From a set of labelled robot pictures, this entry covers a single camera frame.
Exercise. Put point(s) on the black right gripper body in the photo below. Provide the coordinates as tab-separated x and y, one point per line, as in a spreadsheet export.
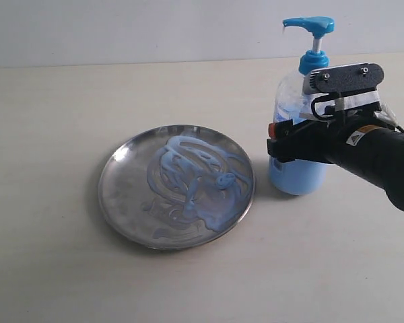
351	138

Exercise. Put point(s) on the blue soap pump bottle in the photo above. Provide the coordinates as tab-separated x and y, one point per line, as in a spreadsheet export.
300	177

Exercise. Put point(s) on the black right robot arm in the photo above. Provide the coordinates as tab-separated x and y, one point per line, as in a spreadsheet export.
390	175

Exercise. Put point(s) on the light blue soap smear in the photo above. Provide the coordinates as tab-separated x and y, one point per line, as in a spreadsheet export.
193	180

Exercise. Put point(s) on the round steel plate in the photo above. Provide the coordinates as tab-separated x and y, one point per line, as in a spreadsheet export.
122	188

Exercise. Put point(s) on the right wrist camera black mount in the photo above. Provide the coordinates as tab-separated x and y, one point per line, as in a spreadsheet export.
339	82

